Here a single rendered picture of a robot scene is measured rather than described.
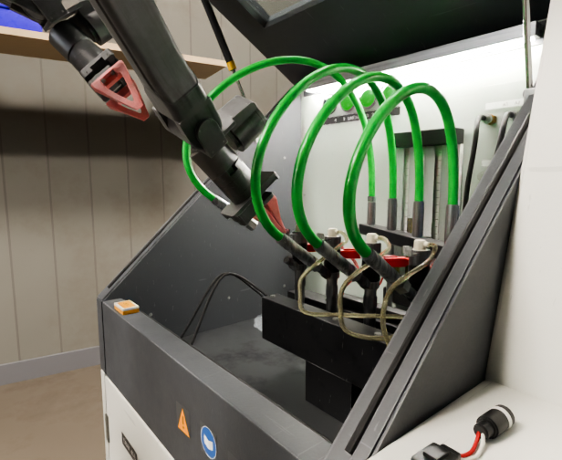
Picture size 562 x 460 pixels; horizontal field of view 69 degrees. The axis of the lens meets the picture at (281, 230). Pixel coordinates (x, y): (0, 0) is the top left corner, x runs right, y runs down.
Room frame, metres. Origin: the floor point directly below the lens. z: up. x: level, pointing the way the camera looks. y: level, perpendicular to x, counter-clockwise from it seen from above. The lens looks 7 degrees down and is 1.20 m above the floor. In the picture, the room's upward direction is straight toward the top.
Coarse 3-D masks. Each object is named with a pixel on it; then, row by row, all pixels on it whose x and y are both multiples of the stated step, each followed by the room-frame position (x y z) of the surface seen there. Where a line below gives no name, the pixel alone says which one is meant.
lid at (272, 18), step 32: (224, 0) 1.00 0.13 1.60; (256, 0) 0.98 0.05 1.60; (288, 0) 0.94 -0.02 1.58; (320, 0) 0.88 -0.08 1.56; (352, 0) 0.84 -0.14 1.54; (384, 0) 0.81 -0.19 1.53; (416, 0) 0.78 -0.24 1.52; (448, 0) 0.75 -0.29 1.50; (480, 0) 0.73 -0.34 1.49; (512, 0) 0.71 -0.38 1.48; (544, 0) 0.68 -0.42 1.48; (256, 32) 1.05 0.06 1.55; (288, 32) 1.01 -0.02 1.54; (320, 32) 0.96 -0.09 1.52; (352, 32) 0.92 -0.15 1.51; (384, 32) 0.88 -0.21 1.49; (416, 32) 0.85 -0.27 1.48; (448, 32) 0.81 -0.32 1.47; (480, 32) 0.78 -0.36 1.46; (288, 64) 1.12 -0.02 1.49; (352, 64) 1.01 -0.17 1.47
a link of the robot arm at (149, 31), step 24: (96, 0) 0.43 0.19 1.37; (120, 0) 0.44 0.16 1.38; (144, 0) 0.46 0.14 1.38; (120, 24) 0.45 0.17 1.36; (144, 24) 0.46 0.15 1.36; (120, 48) 0.49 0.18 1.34; (144, 48) 0.48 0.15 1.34; (168, 48) 0.50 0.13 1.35; (144, 72) 0.49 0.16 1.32; (168, 72) 0.51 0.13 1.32; (192, 72) 0.53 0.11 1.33; (168, 96) 0.52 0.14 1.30; (192, 96) 0.53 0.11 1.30; (168, 120) 0.58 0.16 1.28; (192, 120) 0.55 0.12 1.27; (216, 120) 0.58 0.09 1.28; (192, 144) 0.57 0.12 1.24
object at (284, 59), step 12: (264, 60) 0.78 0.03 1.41; (276, 60) 0.78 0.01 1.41; (288, 60) 0.79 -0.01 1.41; (300, 60) 0.79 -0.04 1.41; (312, 60) 0.80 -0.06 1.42; (240, 72) 0.76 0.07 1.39; (252, 72) 0.77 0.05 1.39; (228, 84) 0.76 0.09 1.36; (216, 96) 0.75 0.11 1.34; (360, 108) 0.83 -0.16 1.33; (360, 120) 0.84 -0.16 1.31; (372, 156) 0.84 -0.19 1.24; (192, 168) 0.74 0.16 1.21; (372, 168) 0.84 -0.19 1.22; (192, 180) 0.74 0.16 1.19; (372, 180) 0.84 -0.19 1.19; (204, 192) 0.74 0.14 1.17; (372, 192) 0.84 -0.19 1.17
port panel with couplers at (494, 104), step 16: (480, 96) 0.76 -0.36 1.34; (496, 96) 0.74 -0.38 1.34; (512, 96) 0.72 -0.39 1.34; (480, 112) 0.76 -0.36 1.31; (496, 112) 0.74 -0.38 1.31; (480, 128) 0.76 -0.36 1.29; (496, 128) 0.73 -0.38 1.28; (480, 144) 0.75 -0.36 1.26; (480, 160) 0.75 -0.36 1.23; (480, 176) 0.72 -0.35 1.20
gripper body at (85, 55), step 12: (84, 48) 0.73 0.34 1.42; (96, 48) 0.74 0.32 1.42; (108, 48) 0.71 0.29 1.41; (72, 60) 0.74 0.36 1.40; (84, 60) 0.73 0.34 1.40; (96, 60) 0.71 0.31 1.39; (108, 60) 0.72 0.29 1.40; (84, 72) 0.70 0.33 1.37; (96, 72) 0.73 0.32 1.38; (120, 84) 0.80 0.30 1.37
